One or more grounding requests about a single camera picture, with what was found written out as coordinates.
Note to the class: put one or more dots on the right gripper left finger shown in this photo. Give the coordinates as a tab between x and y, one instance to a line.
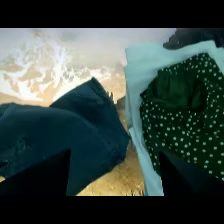
46	178

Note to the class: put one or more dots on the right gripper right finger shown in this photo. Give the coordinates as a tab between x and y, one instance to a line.
186	180

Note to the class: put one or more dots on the green dotted garment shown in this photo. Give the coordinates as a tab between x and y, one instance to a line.
186	113

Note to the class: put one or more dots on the dark blue garment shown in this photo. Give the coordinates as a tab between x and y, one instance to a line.
76	130

